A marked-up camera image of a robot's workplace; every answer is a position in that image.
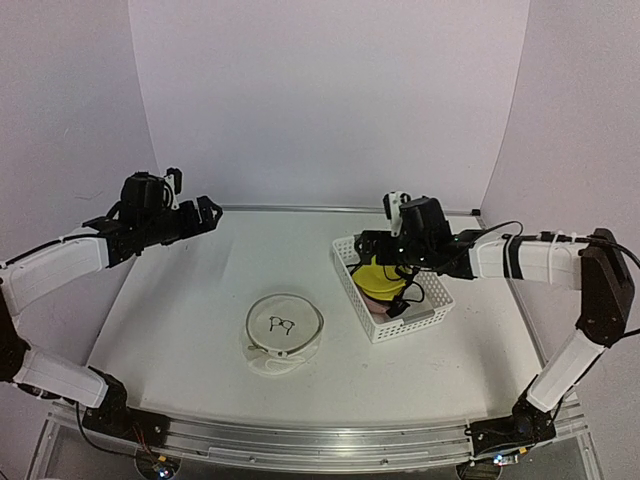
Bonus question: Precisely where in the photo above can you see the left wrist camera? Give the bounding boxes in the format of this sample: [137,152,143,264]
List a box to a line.
[163,167,183,210]

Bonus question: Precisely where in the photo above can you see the pink bra black straps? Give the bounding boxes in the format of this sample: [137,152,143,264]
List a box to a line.
[362,292,401,316]

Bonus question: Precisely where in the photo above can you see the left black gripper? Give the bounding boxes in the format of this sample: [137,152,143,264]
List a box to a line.
[140,195,221,247]

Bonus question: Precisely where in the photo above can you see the white perforated plastic basket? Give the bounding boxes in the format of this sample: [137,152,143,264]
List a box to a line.
[331,237,455,344]

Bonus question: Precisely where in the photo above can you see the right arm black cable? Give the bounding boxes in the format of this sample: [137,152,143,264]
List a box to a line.
[469,220,640,336]

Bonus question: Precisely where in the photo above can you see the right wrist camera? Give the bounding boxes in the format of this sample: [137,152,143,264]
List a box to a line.
[383,191,411,237]

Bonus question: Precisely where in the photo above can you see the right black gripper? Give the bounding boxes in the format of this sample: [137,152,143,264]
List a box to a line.
[355,232,432,270]

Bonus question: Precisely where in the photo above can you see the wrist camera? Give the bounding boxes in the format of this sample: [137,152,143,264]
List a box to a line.
[163,167,183,210]
[383,191,411,237]

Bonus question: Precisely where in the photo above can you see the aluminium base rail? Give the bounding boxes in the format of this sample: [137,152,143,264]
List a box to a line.
[27,394,602,479]

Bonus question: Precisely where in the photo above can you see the white mesh laundry bag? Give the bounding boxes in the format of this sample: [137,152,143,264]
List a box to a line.
[242,293,325,377]

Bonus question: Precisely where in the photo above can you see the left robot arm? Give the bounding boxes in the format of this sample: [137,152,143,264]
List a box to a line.
[1,168,223,447]

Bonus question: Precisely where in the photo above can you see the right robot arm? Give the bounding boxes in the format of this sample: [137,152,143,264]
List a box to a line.
[354,192,639,462]

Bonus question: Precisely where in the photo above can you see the beige zipper pull tab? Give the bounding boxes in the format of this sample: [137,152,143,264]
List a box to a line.
[267,350,289,358]

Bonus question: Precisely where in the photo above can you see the yellow bra black straps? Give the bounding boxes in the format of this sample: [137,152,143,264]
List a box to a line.
[347,259,426,317]

